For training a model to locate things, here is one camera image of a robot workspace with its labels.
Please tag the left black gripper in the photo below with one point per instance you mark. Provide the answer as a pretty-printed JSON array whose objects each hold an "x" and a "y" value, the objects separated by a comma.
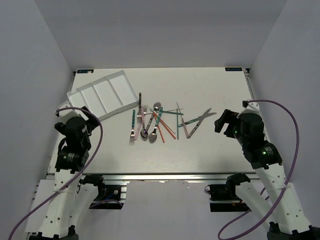
[{"x": 60, "y": 126}]

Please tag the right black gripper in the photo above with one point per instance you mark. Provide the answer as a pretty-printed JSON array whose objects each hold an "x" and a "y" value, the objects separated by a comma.
[{"x": 227, "y": 117}]

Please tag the green handled knife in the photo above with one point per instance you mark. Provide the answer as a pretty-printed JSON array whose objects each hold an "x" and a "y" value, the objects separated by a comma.
[{"x": 205, "y": 115}]

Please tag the dark handled knife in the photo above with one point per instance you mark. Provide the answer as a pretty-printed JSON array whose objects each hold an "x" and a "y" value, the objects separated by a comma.
[{"x": 182, "y": 121}]

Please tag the green handled spoon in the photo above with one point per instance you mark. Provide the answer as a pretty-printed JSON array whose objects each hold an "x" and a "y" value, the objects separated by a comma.
[{"x": 153, "y": 136}]

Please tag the teal chopstick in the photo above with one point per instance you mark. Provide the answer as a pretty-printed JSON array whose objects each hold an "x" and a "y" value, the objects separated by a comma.
[
  {"x": 174, "y": 112},
  {"x": 177, "y": 124}
]

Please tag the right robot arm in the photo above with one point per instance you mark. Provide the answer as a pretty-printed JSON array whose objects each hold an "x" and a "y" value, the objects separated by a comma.
[{"x": 282, "y": 215}]

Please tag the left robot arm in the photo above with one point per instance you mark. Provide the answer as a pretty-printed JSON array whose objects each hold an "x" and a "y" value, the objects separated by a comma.
[{"x": 73, "y": 194}]

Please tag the white divided cutlery tray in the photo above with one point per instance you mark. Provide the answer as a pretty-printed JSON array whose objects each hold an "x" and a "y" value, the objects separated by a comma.
[{"x": 106, "y": 96}]

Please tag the right blue table label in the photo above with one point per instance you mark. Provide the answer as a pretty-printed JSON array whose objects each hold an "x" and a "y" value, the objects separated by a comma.
[{"x": 233, "y": 69}]

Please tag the blue table label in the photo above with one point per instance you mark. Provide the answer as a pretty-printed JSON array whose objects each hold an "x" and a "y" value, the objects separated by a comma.
[
  {"x": 233, "y": 69},
  {"x": 84, "y": 71}
]

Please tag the left blue table label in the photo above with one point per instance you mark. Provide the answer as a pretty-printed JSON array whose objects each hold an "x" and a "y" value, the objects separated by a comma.
[{"x": 84, "y": 71}]

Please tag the orange chopstick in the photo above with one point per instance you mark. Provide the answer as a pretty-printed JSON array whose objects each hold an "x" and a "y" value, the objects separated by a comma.
[
  {"x": 162, "y": 138},
  {"x": 172, "y": 134}
]

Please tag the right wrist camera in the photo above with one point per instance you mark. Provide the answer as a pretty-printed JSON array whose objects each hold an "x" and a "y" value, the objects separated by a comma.
[{"x": 250, "y": 108}]

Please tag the aluminium table frame rail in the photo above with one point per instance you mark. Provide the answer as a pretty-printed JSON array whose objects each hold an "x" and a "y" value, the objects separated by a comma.
[{"x": 162, "y": 177}]

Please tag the green handled fork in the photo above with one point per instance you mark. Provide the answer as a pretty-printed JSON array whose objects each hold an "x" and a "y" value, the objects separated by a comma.
[{"x": 132, "y": 134}]

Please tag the pink handled spoon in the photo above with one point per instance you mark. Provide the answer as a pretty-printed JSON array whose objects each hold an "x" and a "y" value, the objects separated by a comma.
[{"x": 139, "y": 127}]

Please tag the pink handled fork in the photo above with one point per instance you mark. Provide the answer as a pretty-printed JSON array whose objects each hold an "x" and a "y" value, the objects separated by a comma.
[{"x": 144, "y": 111}]

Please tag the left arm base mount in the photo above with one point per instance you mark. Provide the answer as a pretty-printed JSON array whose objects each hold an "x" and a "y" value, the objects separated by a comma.
[{"x": 108, "y": 195}]

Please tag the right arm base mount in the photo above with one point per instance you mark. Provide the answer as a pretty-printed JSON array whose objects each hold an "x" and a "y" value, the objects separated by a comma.
[{"x": 223, "y": 197}]

